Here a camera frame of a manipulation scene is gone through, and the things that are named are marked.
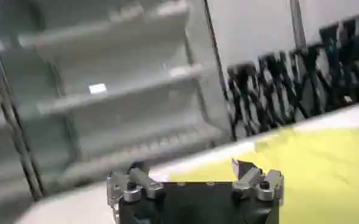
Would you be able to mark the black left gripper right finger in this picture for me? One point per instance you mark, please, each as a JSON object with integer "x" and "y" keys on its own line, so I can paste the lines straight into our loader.
{"x": 258, "y": 181}

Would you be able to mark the yellow cloth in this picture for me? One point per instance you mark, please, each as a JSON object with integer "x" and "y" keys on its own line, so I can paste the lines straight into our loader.
{"x": 316, "y": 173}

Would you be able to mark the white shelf rack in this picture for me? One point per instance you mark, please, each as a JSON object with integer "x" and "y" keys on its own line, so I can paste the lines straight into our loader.
{"x": 106, "y": 88}

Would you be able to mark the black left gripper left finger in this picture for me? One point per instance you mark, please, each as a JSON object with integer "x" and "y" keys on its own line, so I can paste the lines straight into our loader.
{"x": 136, "y": 182}

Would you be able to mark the black folding barrier fence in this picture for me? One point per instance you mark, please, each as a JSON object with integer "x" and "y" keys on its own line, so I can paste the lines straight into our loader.
{"x": 301, "y": 79}

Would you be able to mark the grey metal pole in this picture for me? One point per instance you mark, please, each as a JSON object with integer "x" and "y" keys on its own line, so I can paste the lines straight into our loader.
{"x": 298, "y": 24}

